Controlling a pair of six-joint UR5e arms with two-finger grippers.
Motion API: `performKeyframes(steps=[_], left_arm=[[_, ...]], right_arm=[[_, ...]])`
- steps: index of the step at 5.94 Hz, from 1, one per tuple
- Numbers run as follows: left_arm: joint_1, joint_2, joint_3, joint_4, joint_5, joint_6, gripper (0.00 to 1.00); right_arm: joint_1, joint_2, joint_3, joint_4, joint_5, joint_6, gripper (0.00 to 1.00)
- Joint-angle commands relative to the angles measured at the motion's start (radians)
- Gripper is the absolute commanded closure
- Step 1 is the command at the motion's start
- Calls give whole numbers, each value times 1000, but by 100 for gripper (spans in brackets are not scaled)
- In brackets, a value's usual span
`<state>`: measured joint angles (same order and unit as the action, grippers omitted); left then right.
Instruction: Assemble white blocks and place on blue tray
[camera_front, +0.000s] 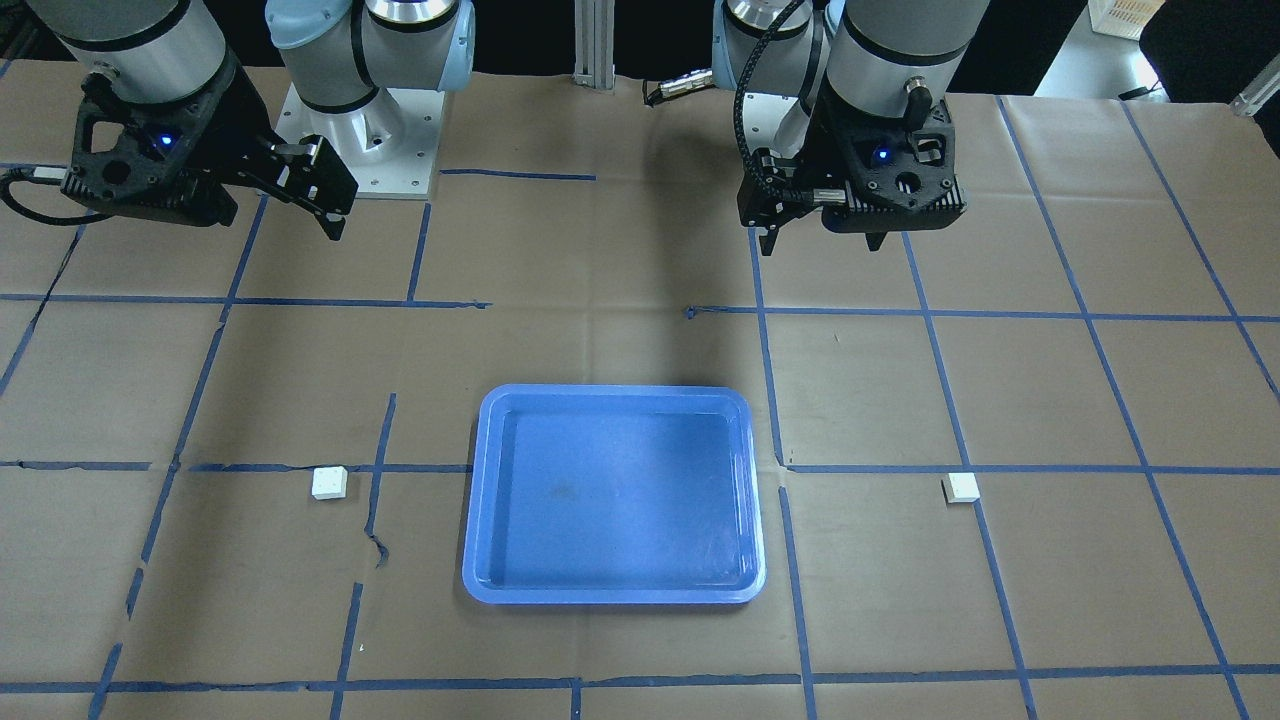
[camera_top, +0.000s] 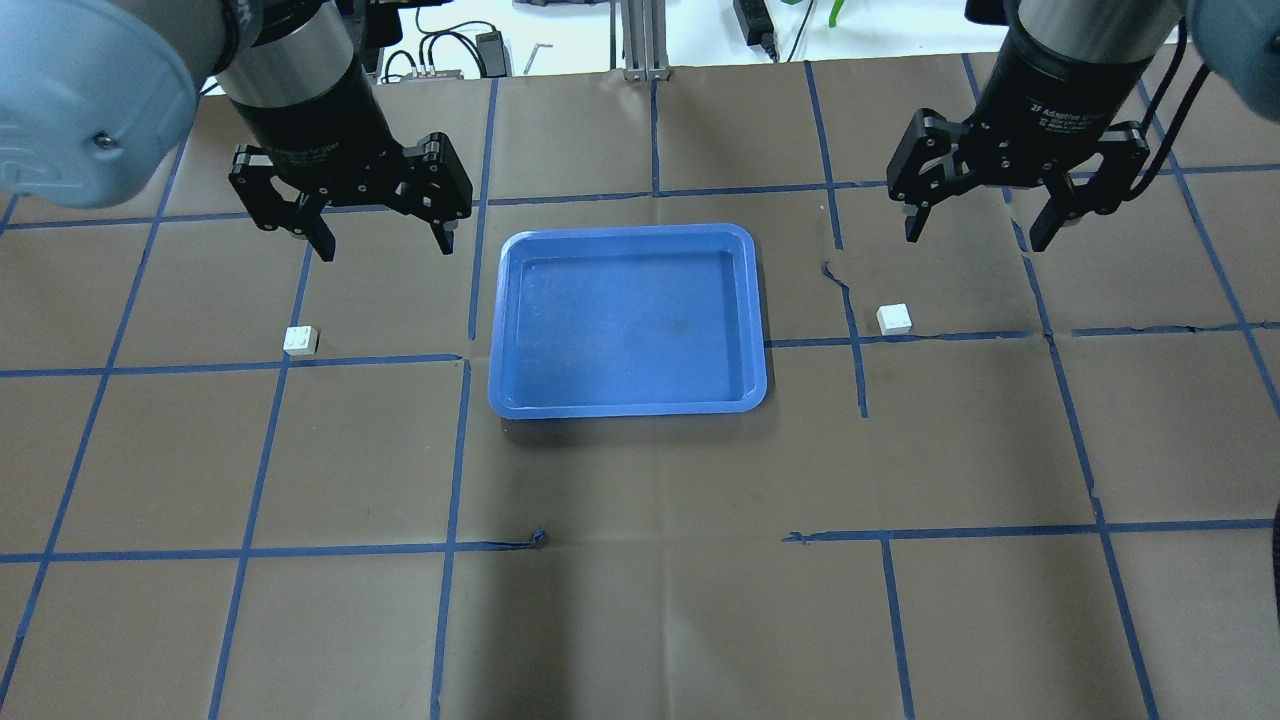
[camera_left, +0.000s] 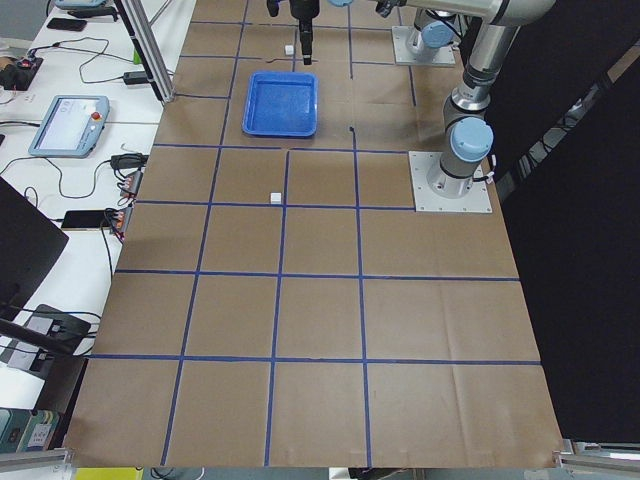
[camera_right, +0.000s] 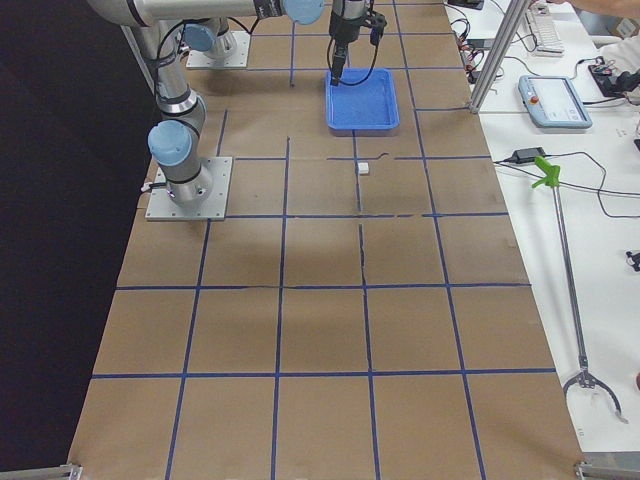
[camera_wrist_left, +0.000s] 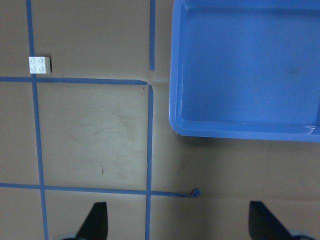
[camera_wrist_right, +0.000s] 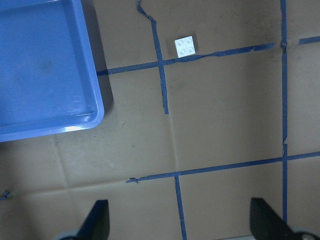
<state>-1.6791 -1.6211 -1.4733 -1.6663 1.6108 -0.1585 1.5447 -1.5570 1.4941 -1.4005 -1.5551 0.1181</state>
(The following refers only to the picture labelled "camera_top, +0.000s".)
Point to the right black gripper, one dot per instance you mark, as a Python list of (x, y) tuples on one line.
[(1058, 108)]

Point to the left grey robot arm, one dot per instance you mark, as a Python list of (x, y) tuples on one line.
[(94, 94)]

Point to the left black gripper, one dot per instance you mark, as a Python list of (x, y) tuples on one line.
[(318, 133)]

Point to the black power adapter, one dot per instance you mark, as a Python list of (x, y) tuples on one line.
[(493, 55)]

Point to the aluminium frame post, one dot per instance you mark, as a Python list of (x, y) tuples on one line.
[(644, 40)]

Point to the white block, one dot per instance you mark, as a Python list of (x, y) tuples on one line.
[(300, 340), (894, 320)]

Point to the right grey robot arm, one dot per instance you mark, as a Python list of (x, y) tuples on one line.
[(1237, 40)]

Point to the black power brick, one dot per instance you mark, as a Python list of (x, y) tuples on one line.
[(756, 26)]

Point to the blue plastic tray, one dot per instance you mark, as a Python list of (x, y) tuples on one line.
[(650, 320)]

